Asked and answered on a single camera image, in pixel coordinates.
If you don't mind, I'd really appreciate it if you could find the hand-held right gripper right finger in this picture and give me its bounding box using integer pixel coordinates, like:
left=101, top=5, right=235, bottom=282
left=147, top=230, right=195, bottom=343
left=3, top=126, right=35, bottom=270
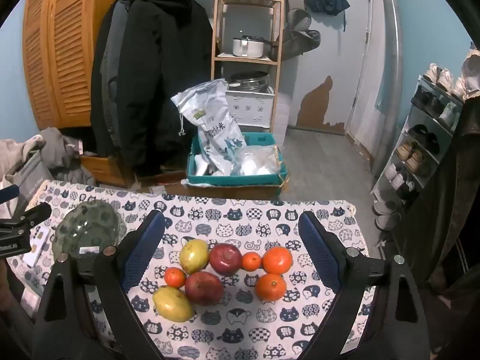
left=298, top=211, right=447, bottom=360

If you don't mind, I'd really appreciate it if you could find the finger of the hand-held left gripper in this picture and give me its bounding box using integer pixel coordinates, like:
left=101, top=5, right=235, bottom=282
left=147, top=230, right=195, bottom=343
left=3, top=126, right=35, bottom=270
left=0, top=184, right=20, bottom=203
left=0, top=202, right=52, bottom=230

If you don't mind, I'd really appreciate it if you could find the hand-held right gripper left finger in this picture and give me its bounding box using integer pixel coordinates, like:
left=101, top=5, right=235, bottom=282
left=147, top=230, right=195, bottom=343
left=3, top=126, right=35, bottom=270
left=32, top=210, right=167, bottom=360

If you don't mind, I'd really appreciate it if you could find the small orange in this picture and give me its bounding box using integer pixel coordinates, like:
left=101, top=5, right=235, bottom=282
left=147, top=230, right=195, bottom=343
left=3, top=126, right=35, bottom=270
left=242, top=252, right=262, bottom=272
left=164, top=267, right=187, bottom=289

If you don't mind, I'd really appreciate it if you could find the large orange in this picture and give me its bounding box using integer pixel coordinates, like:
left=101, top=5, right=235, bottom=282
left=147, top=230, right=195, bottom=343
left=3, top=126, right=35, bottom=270
left=262, top=246, right=293, bottom=275
left=255, top=273, right=287, bottom=302

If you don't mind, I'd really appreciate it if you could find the green mango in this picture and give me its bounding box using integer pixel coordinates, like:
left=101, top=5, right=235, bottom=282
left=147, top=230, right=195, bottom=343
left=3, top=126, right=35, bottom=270
left=179, top=239, right=210, bottom=274

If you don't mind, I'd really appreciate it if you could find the green glass plate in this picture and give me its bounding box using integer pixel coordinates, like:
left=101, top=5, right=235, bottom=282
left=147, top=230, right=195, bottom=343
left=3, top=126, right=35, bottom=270
left=52, top=199, right=128, bottom=259

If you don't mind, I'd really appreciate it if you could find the red apple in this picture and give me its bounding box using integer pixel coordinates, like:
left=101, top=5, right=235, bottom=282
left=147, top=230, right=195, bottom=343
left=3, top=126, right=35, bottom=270
left=209, top=243, right=243, bottom=274
left=184, top=271, right=225, bottom=306

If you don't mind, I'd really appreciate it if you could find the white fleece garment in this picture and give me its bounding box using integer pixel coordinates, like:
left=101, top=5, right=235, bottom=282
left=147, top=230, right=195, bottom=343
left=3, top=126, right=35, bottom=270
left=0, top=135, right=46, bottom=181

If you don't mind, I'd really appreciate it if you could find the grey clothes pile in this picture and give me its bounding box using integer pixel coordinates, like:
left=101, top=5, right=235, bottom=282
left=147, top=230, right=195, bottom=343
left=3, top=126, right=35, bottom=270
left=39, top=127, right=96, bottom=186

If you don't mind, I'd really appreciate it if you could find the cat-print tablecloth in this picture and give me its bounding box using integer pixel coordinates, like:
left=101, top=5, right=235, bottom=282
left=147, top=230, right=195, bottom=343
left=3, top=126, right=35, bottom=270
left=0, top=180, right=370, bottom=360

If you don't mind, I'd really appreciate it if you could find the white packet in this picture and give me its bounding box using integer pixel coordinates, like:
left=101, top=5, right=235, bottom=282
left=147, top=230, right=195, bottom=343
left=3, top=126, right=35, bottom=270
left=193, top=154, right=211, bottom=176

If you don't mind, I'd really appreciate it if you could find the brown cardboard box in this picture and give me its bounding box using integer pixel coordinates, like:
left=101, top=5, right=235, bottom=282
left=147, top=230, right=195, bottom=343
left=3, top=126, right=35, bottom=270
left=184, top=178, right=289, bottom=200

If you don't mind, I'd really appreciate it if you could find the clear plastic bag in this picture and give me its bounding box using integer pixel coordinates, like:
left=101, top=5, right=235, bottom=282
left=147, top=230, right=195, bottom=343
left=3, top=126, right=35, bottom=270
left=238, top=144, right=282, bottom=176

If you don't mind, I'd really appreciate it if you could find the teal box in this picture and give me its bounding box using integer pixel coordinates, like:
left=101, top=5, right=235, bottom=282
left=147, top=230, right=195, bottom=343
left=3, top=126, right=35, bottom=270
left=186, top=132, right=290, bottom=187

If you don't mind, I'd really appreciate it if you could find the black jacket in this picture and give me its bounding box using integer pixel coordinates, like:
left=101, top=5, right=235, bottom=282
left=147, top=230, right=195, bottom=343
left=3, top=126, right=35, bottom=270
left=90, top=7, right=113, bottom=158

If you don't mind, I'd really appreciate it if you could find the shoe rack with shoes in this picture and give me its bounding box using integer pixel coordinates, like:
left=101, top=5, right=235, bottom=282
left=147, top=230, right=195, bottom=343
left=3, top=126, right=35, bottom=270
left=375, top=63, right=469, bottom=229

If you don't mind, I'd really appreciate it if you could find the white rice bag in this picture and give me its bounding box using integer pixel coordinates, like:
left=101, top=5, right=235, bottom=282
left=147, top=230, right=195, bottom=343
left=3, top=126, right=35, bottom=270
left=170, top=79, right=246, bottom=175

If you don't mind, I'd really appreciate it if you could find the dark hanging cloth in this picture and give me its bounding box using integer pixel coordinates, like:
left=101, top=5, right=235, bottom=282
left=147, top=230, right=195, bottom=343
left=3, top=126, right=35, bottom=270
left=390, top=49, right=480, bottom=360

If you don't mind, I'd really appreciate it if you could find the white shoe rack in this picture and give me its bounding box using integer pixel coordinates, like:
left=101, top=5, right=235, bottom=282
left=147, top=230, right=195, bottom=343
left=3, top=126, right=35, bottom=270
left=371, top=75, right=469, bottom=229

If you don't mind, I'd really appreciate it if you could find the white perforated basket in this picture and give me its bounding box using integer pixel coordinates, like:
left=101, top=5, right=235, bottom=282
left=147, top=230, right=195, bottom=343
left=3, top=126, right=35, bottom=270
left=225, top=86, right=275, bottom=128

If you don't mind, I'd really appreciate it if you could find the wooden louvered wardrobe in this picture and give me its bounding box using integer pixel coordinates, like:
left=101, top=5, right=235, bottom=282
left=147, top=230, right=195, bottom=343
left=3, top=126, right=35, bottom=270
left=22, top=0, right=136, bottom=188

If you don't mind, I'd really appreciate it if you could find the grey jacket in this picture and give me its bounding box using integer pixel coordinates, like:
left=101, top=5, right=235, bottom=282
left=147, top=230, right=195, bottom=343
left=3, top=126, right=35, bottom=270
left=100, top=0, right=130, bottom=147

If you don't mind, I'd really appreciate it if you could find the metal pipe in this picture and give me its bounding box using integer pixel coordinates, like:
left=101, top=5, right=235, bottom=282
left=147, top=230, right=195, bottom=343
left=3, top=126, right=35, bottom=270
left=375, top=0, right=404, bottom=181

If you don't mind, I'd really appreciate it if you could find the black hooded coat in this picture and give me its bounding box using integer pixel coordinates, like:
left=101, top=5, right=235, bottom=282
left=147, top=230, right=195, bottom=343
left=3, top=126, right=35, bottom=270
left=112, top=0, right=214, bottom=177

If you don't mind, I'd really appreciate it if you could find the white door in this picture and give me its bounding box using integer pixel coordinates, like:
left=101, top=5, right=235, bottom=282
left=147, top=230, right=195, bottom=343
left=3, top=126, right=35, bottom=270
left=345, top=0, right=394, bottom=158

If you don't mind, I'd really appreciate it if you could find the dark grey hanging bag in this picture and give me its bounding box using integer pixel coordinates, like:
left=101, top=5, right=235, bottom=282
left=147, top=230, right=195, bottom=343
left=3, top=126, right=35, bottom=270
left=268, top=29, right=322, bottom=61

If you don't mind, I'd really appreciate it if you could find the steel cooking pot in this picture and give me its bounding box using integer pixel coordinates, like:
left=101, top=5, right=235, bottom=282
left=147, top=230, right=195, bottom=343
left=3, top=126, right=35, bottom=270
left=232, top=35, right=274, bottom=59

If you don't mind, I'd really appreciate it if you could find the wooden shelf unit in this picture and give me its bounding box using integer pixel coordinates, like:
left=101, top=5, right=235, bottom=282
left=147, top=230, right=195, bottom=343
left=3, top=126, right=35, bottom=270
left=212, top=0, right=286, bottom=136

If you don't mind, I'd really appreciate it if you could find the grey folded bag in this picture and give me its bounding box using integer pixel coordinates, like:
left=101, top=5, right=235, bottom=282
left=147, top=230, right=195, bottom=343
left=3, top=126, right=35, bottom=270
left=289, top=8, right=313, bottom=32

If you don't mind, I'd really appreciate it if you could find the dark blue umbrella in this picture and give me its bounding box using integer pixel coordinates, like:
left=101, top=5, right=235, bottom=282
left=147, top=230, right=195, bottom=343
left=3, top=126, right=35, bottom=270
left=303, top=0, right=351, bottom=32

